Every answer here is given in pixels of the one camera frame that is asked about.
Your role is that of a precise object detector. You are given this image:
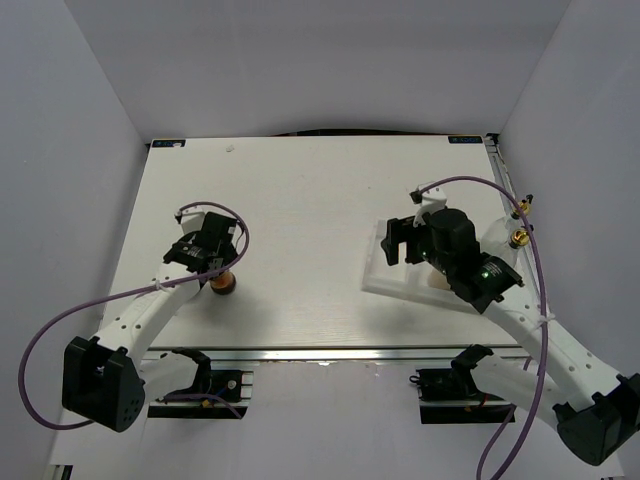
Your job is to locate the right blue corner sticker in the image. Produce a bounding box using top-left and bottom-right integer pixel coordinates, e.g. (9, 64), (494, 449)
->
(447, 135), (484, 145)

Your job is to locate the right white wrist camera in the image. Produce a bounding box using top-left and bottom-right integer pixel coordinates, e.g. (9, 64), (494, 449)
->
(410, 184), (447, 227)

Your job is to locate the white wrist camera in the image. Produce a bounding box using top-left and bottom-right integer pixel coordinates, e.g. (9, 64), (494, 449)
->
(410, 184), (447, 227)
(174, 206), (206, 235)

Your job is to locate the left blue corner sticker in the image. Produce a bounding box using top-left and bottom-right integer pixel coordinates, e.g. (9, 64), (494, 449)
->
(150, 139), (186, 149)

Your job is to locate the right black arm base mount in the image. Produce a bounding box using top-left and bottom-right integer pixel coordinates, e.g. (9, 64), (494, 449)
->
(409, 368), (513, 425)

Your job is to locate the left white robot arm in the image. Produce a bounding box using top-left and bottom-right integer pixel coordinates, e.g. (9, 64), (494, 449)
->
(62, 203), (248, 432)

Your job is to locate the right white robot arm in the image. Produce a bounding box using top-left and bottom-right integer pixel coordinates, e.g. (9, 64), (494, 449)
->
(380, 208), (639, 466)

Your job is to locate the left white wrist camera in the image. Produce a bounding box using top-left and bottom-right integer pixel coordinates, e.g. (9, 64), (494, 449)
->
(174, 206), (206, 235)

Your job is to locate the white three-slot organizer tray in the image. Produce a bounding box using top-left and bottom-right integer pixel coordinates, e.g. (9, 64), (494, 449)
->
(361, 220), (476, 314)

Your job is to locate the red lid sauce jar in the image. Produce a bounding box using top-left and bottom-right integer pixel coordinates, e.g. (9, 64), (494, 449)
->
(208, 271), (237, 296)

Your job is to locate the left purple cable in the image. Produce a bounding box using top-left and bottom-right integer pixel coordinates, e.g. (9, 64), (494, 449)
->
(18, 201), (251, 431)

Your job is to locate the clear glass bottle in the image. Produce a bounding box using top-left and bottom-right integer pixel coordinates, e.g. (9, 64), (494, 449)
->
(491, 194), (534, 237)

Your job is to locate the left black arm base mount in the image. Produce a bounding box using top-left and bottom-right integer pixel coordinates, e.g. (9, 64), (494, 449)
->
(141, 348), (254, 420)

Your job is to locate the white silver cap shaker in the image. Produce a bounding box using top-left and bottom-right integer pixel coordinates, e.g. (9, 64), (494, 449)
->
(428, 271), (451, 290)

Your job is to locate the blue corner sticker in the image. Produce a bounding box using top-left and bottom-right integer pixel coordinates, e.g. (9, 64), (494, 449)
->
(150, 139), (186, 149)
(447, 135), (484, 145)

